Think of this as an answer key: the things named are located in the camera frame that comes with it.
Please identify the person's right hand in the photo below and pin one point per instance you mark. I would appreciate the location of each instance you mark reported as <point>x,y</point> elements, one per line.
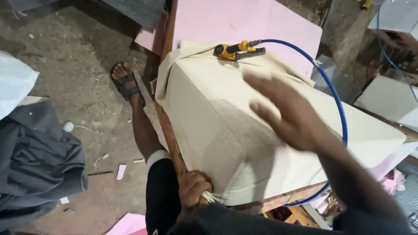
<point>287,114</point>

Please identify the person's left hand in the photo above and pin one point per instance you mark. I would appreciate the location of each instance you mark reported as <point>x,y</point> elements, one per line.
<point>192,191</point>

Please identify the person's left fingers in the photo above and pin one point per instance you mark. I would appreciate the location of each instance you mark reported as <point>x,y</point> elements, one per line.
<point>197,187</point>

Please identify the cream fabric cover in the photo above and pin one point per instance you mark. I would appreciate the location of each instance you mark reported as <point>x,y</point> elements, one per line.
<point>261,137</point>

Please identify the small pink foam strip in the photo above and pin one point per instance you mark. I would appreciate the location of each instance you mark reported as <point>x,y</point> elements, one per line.
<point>121,171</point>

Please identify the pink foam offcut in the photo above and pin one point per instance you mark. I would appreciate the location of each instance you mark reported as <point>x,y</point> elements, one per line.
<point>129,225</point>

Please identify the black sandal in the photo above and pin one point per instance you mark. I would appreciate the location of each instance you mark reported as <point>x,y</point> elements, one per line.
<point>126,83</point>

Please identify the yellow pneumatic staple gun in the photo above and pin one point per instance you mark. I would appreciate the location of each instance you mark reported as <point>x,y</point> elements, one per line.
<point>236,50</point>

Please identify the pink foam slab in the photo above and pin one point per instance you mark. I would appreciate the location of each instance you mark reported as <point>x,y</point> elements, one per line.
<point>153,36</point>

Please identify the dark grey fabric pile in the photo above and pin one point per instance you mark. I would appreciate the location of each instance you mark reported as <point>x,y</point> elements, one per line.
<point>39,160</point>

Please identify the pink foam sheet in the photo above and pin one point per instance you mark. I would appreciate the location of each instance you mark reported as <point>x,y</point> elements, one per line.
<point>241,22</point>

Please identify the white fabric bundle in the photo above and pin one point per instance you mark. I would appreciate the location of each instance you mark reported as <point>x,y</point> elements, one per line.
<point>14,83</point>

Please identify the white foam block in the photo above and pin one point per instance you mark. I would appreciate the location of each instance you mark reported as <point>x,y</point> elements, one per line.
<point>390,101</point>

